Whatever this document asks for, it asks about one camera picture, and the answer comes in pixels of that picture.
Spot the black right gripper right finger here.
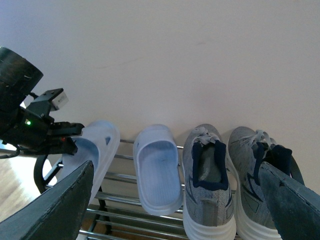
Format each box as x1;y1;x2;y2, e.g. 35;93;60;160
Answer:
258;162;320;240

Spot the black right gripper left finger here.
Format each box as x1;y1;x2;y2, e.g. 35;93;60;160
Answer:
0;161;94;240

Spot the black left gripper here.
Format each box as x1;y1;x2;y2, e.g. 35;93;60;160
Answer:
0;106;85;155

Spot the white slide sandal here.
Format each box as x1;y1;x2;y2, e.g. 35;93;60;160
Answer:
58;120;120;203
133;124;183;216

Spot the grey knit sneaker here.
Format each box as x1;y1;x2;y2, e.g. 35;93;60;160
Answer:
182;124;236;240
228;126;292;240

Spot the black metal shoe rack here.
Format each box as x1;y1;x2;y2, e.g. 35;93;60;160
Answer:
33;138;306;240

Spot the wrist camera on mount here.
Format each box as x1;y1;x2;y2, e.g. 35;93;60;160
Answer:
28;88;69;111

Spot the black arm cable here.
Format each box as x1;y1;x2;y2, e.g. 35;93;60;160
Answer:
0;139;22;160

